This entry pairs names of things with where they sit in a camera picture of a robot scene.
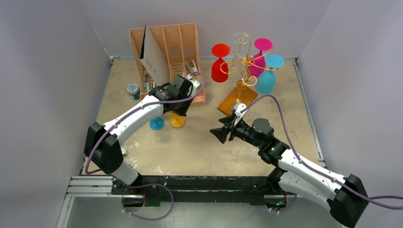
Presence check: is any red plastic wine glass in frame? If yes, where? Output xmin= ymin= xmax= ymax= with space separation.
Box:
xmin=211 ymin=43 xmax=230 ymax=83

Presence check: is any clear wine glass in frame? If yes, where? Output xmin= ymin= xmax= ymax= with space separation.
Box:
xmin=232 ymin=32 xmax=250 ymax=62

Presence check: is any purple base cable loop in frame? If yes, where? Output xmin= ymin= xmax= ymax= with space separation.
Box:
xmin=121 ymin=183 xmax=175 ymax=221

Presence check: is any blue plastic wine glass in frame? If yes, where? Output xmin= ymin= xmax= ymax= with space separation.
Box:
xmin=149 ymin=117 xmax=164 ymax=131

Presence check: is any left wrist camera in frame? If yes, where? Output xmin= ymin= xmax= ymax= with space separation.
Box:
xmin=188 ymin=79 xmax=202 ymax=96

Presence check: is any gold wire wine glass rack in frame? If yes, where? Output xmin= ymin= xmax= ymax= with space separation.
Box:
xmin=218 ymin=46 xmax=273 ymax=115

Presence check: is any white paper folder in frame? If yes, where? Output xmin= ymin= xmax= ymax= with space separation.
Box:
xmin=140 ymin=24 xmax=171 ymax=86

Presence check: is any peach plastic file organizer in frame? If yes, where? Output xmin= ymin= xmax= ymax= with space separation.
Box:
xmin=129 ymin=22 xmax=201 ymax=99

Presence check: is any small blue white jar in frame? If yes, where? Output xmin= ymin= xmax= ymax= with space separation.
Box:
xmin=126 ymin=83 xmax=140 ymax=100

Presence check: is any yellow plastic wine glass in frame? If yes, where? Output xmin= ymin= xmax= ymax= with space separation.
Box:
xmin=169 ymin=111 xmax=185 ymax=128

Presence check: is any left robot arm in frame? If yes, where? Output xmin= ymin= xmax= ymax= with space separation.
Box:
xmin=84 ymin=73 xmax=205 ymax=194

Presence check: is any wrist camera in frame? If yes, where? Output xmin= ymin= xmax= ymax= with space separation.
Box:
xmin=188 ymin=79 xmax=202 ymax=96
xmin=231 ymin=102 xmax=247 ymax=118

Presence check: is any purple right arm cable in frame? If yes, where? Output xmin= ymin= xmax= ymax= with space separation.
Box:
xmin=240 ymin=94 xmax=403 ymax=210

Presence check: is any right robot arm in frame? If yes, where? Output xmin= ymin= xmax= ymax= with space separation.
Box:
xmin=210 ymin=115 xmax=368 ymax=228

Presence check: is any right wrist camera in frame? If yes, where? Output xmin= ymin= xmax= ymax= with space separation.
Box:
xmin=231 ymin=102 xmax=247 ymax=118

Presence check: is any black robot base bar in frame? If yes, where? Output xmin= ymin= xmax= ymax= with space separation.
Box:
xmin=111 ymin=169 xmax=295 ymax=209

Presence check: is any teal wine glass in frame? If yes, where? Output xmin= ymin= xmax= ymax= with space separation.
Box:
xmin=255 ymin=54 xmax=285 ymax=95

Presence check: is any magenta plastic wine glass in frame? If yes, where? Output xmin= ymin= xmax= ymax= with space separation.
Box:
xmin=248 ymin=38 xmax=273 ymax=78

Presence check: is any grey stapler in organizer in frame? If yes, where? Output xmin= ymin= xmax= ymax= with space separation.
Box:
xmin=184 ymin=60 xmax=198 ymax=74

